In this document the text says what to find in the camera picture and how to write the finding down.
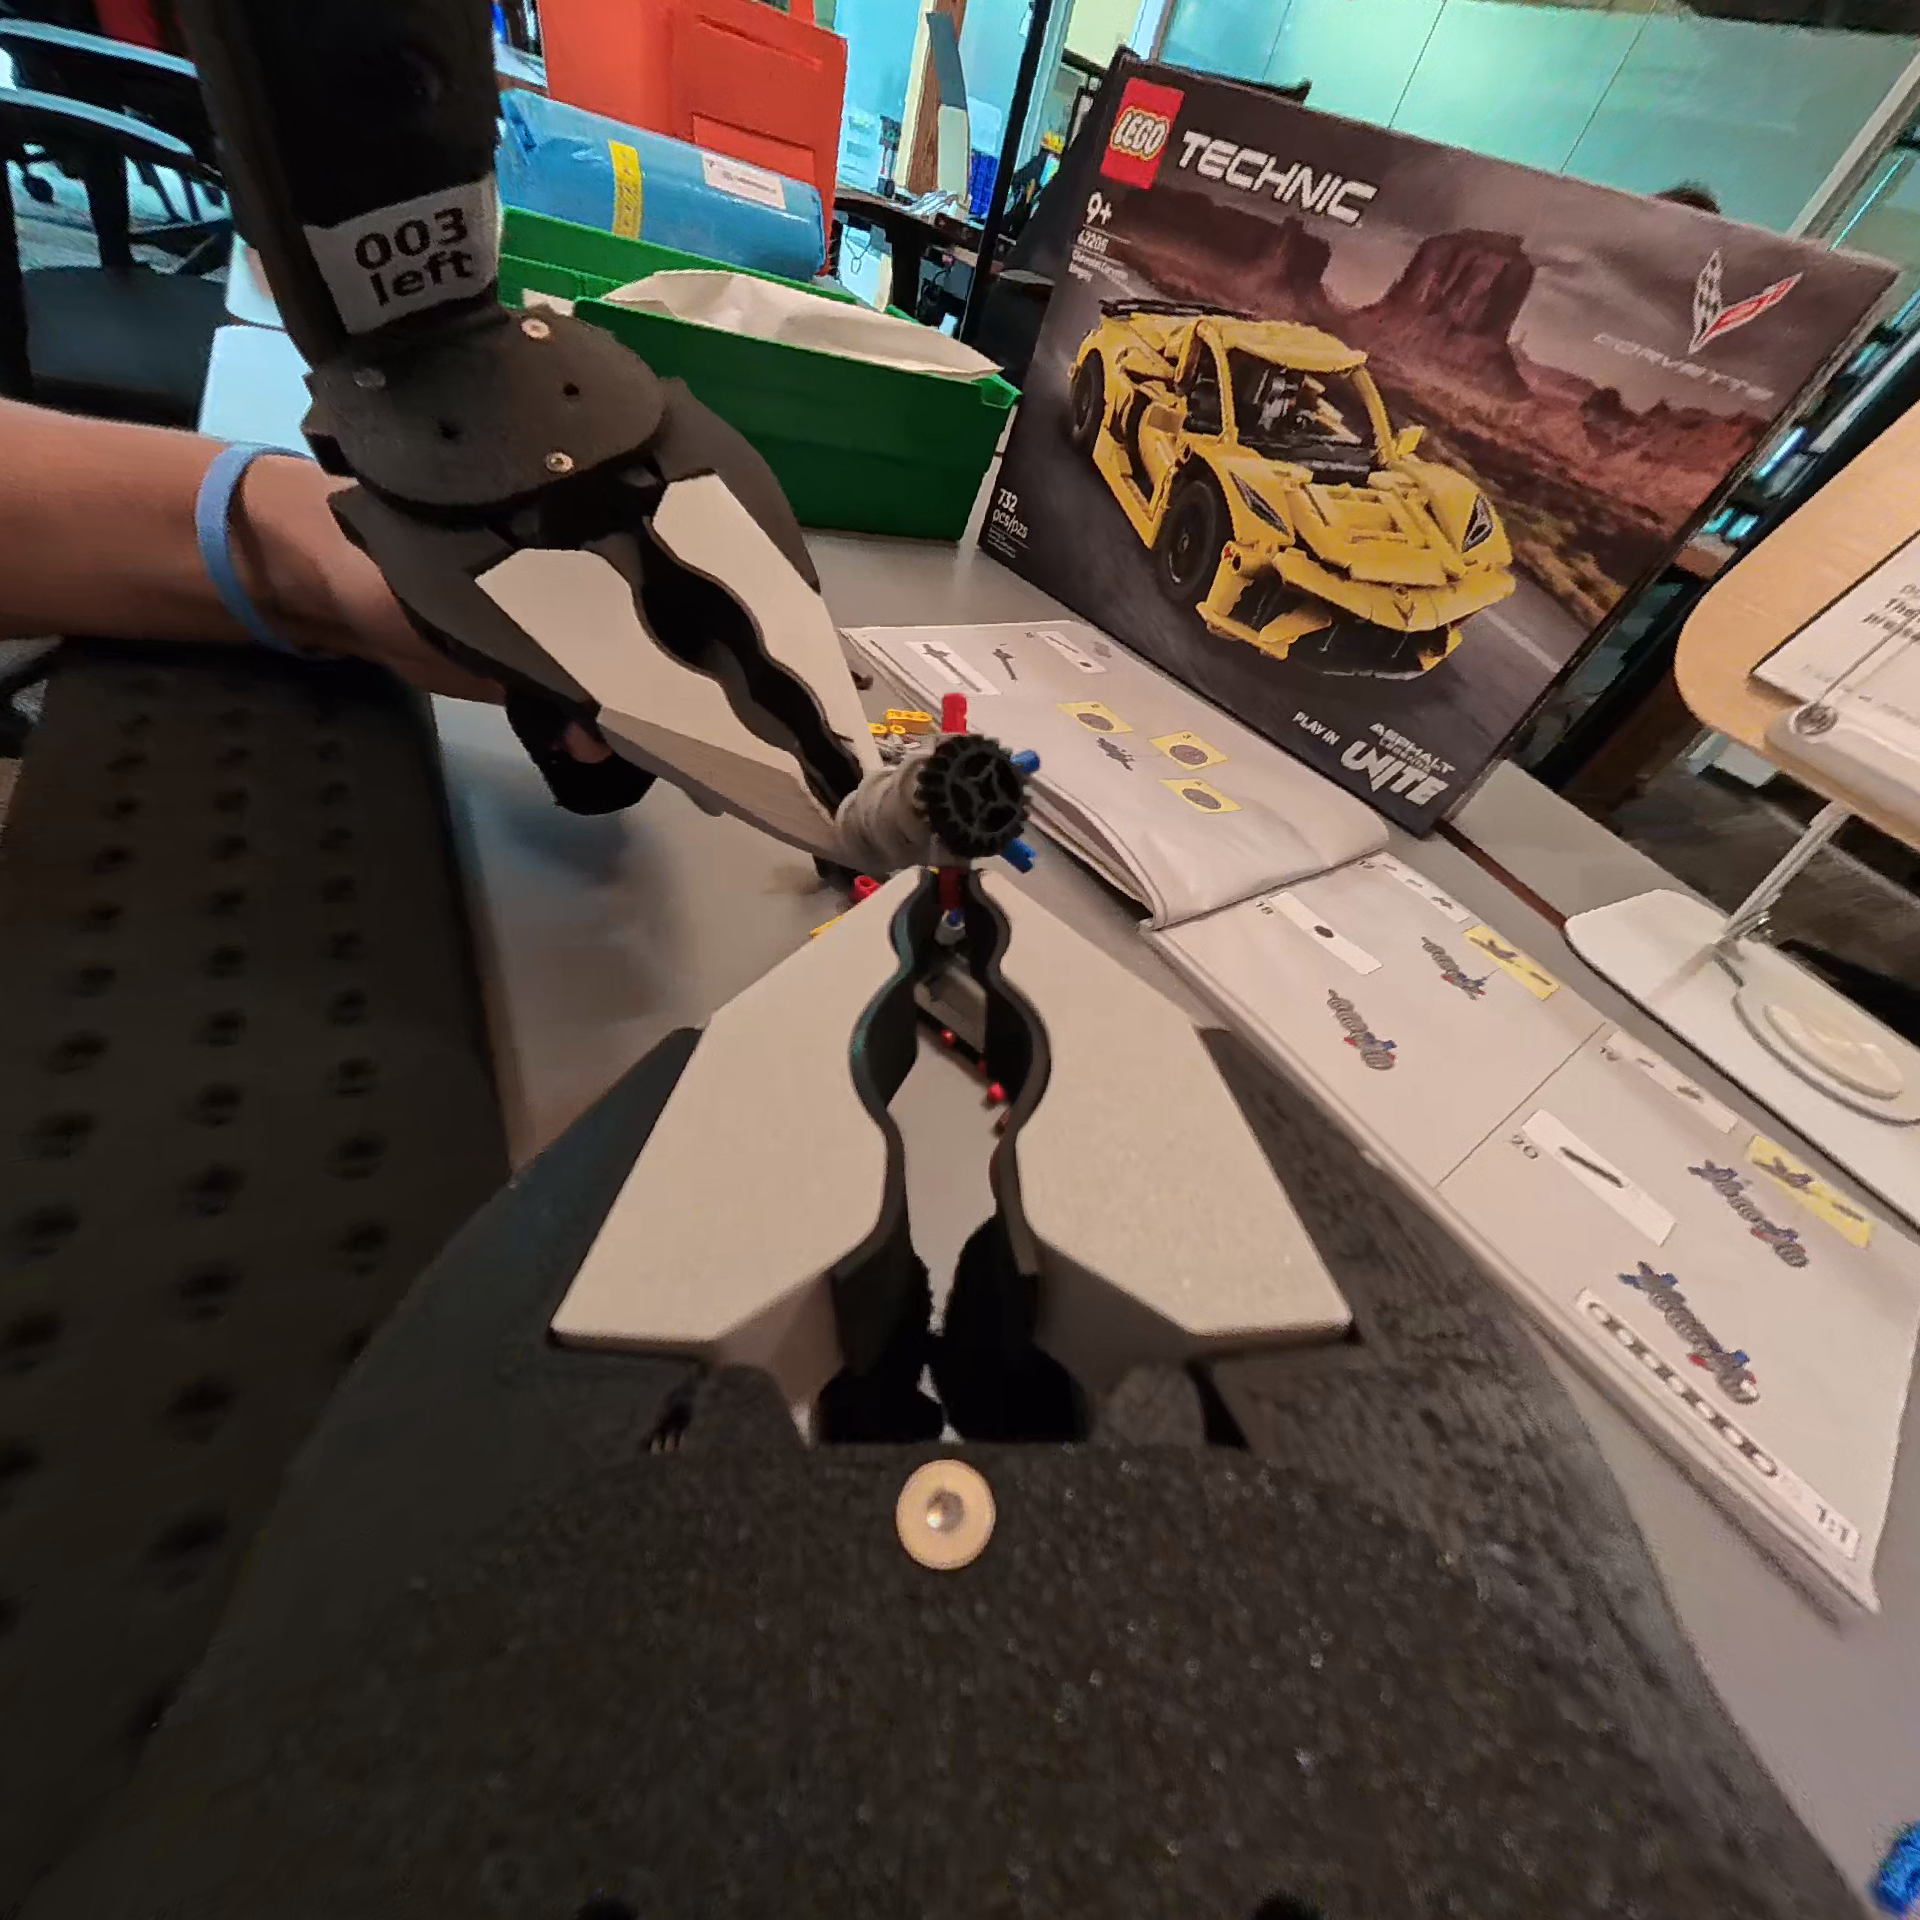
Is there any black metal post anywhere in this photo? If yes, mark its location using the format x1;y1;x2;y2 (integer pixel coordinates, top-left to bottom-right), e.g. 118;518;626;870
960;0;1057;350

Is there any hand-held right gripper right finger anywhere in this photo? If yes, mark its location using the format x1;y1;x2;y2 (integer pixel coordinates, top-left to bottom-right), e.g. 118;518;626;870
945;879;1356;1446

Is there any open instruction booklet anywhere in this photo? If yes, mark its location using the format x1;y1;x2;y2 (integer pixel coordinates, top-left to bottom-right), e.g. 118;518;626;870
838;618;1884;1614

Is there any yellow car lego set box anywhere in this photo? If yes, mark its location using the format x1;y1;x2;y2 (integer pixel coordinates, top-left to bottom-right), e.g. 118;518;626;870
977;47;1905;839

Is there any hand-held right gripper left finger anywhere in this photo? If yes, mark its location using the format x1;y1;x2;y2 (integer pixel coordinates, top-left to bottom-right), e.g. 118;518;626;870
550;866;946;1446

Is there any white document stand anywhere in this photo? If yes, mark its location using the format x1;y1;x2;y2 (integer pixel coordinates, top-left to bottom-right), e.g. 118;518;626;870
1563;698;1920;1128

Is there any blue plastic roll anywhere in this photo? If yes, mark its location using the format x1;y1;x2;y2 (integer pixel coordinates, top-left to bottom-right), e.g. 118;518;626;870
496;88;829;283

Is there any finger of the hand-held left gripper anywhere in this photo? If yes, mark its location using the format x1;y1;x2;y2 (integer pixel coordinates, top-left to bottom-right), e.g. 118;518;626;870
473;550;859;865
638;470;889;812

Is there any printed paper sheet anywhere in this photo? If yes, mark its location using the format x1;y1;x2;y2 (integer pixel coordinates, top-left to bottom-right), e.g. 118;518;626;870
1756;532;1920;706

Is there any green plastic bin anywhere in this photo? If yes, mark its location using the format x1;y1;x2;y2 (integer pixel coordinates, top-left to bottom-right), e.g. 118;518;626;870
499;202;874;319
576;297;1022;542

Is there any person's left forearm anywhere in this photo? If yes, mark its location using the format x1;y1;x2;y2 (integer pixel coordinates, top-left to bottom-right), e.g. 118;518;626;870
0;398;266;647

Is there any long dark lego chassis assembly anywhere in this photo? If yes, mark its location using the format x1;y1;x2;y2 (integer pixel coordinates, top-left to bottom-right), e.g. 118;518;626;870
810;862;1022;1121

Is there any grey lego gear shaft assembly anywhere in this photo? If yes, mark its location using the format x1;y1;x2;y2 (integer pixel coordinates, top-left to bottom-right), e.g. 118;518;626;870
829;691;1046;944

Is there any blue wristband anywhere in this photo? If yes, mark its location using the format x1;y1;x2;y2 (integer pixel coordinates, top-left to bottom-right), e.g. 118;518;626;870
195;442;325;663

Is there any orange tote bag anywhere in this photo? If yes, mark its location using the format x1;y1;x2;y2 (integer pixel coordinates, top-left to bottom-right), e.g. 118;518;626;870
538;0;848;196

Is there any black office chair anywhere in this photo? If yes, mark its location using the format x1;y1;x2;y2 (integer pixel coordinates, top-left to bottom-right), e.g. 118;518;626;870
0;16;233;408

